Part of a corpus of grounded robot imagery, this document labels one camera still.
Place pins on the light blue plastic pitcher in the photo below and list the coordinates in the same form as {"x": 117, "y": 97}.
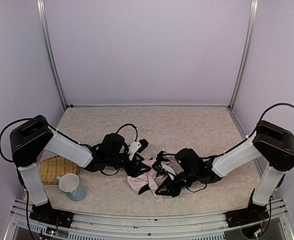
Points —
{"x": 71, "y": 186}

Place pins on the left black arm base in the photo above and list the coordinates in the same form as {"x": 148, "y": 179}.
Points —
{"x": 47, "y": 214}

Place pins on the aluminium front rail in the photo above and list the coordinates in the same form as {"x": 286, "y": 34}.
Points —
{"x": 208, "y": 226}

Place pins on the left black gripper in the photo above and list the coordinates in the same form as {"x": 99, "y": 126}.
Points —
{"x": 132, "y": 164}

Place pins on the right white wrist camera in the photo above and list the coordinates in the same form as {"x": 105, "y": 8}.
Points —
{"x": 167, "y": 168}

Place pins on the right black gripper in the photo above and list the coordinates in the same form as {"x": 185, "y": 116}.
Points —
{"x": 170, "y": 180}

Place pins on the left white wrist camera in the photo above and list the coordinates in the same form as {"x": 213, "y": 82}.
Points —
{"x": 137, "y": 147}

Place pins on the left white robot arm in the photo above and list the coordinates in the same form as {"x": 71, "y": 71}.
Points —
{"x": 36, "y": 136}

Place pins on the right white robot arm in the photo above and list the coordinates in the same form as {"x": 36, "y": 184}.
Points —
{"x": 273, "y": 143}

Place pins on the woven bamboo tray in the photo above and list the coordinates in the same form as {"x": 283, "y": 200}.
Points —
{"x": 54, "y": 167}

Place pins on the pink and black folding umbrella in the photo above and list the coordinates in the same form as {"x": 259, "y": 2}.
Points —
{"x": 150, "y": 180}

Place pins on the left aluminium frame post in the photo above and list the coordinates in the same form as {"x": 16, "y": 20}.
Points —
{"x": 50, "y": 53}

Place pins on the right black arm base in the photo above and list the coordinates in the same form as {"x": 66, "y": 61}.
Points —
{"x": 250, "y": 214}

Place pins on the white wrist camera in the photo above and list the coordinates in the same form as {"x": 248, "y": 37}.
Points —
{"x": 167, "y": 168}
{"x": 137, "y": 147}

